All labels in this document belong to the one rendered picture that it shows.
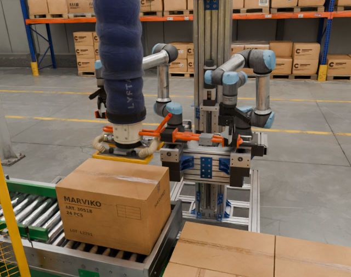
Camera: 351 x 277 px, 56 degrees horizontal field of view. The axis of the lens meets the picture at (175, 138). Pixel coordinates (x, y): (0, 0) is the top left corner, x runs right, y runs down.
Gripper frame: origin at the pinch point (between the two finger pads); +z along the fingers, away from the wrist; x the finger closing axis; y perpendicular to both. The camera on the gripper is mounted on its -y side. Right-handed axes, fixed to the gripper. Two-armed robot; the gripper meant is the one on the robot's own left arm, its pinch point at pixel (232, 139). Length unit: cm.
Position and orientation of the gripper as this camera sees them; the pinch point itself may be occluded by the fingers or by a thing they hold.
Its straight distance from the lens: 177.3
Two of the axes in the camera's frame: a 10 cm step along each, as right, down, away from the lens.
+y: -9.5, -1.1, 3.1
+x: -3.2, 3.9, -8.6
